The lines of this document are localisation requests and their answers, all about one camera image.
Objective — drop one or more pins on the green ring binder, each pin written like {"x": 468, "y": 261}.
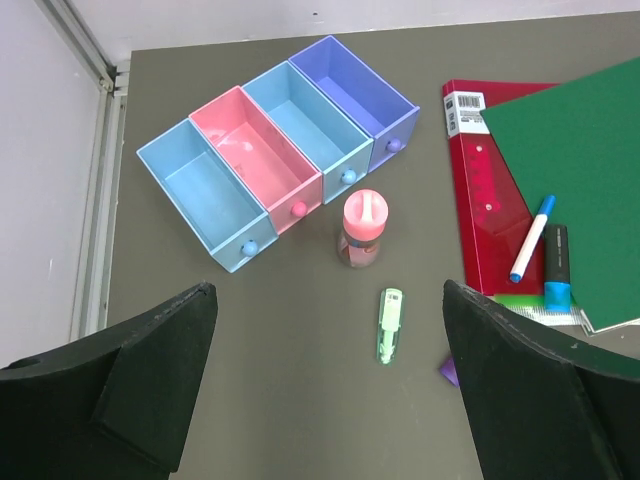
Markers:
{"x": 579, "y": 141}

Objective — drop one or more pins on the pink drawer box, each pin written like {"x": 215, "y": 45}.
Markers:
{"x": 285, "y": 182}

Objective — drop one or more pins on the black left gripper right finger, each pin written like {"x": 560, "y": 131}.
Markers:
{"x": 541, "y": 404}

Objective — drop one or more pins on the pink capped small bottle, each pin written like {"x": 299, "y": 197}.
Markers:
{"x": 365, "y": 214}

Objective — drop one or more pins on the red clip folder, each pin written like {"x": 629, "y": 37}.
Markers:
{"x": 493, "y": 217}

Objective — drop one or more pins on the purple drawer box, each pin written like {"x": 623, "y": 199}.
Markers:
{"x": 373, "y": 104}

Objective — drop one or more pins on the black purple highlighter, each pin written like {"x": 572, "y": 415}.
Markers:
{"x": 448, "y": 371}

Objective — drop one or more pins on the black blue highlighter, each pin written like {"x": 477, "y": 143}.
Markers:
{"x": 557, "y": 283}

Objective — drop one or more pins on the green spiral notebook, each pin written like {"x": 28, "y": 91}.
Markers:
{"x": 532, "y": 307}

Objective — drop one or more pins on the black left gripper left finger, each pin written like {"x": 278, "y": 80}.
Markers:
{"x": 116, "y": 404}

